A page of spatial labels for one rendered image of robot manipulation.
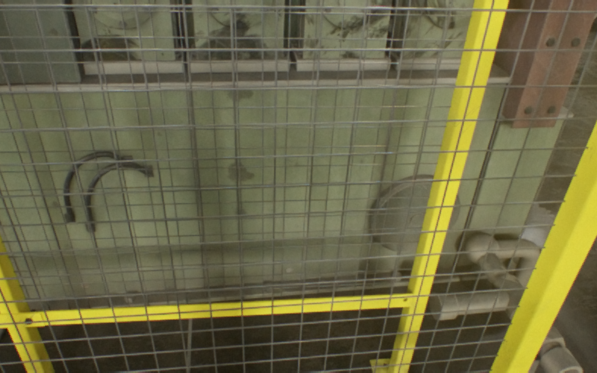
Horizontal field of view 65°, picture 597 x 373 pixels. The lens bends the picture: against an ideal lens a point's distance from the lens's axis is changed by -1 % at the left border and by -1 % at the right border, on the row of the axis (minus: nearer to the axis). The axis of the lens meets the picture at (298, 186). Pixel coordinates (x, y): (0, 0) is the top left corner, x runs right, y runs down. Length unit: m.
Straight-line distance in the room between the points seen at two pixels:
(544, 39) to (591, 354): 1.17
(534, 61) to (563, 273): 0.88
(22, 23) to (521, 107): 1.52
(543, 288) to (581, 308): 1.34
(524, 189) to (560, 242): 1.19
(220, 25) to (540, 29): 0.97
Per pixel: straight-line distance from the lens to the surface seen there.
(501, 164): 1.97
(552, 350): 1.74
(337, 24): 1.55
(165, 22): 1.54
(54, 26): 1.53
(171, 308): 1.39
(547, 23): 1.66
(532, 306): 1.02
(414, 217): 1.88
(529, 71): 1.69
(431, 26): 1.67
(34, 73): 1.59
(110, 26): 1.57
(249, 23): 1.51
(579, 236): 0.91
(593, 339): 2.22
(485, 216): 2.10
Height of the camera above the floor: 1.45
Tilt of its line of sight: 34 degrees down
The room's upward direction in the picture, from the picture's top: 3 degrees clockwise
